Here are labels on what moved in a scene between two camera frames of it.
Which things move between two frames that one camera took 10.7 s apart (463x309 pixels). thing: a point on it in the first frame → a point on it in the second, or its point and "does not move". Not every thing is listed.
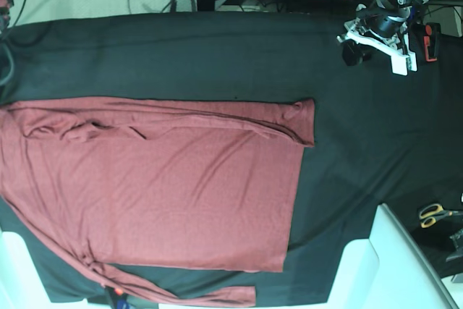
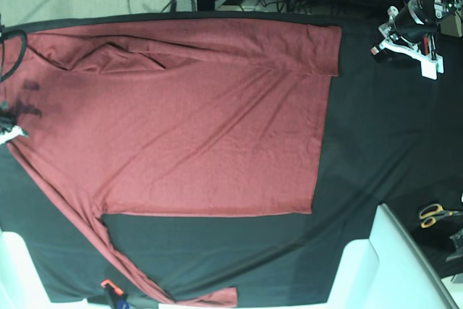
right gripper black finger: x=355 y=53 → x=385 y=55
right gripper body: x=388 y=36 → x=409 y=32
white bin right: x=389 y=271 does not move
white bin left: x=22 y=286 does not move
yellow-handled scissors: x=430 y=213 does not move
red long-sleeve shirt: x=171 y=182 does not move
